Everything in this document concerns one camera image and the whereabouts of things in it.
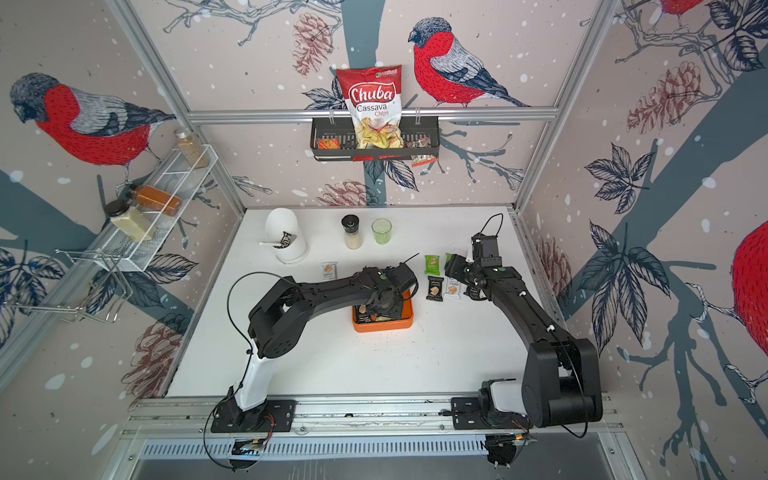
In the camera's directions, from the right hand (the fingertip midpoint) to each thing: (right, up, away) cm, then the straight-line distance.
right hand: (452, 264), depth 89 cm
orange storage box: (-15, -17, -4) cm, 23 cm away
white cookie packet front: (-40, -4, +12) cm, 42 cm away
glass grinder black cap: (-33, +13, +12) cm, 37 cm away
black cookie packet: (-4, -9, +6) cm, 11 cm away
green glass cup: (-22, +11, +19) cm, 31 cm away
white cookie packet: (+2, -9, +7) cm, 11 cm away
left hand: (-17, -14, +2) cm, 22 cm away
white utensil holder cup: (-57, +14, +9) cm, 59 cm away
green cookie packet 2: (+2, +1, +17) cm, 17 cm away
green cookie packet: (-4, -2, +14) cm, 15 cm away
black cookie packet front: (-27, -15, -1) cm, 31 cm away
